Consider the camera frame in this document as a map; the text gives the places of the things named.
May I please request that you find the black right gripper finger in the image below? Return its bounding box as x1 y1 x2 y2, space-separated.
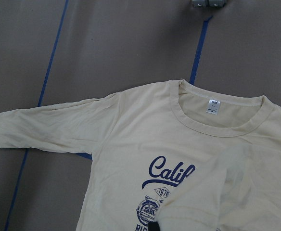
148 221 160 231

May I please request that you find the beige long-sleeve printed shirt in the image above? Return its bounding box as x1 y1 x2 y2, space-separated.
0 80 281 231

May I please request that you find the brown paper table cover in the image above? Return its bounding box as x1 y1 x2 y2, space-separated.
0 0 281 231

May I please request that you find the grey aluminium frame post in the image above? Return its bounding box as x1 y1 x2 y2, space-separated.
192 0 228 8

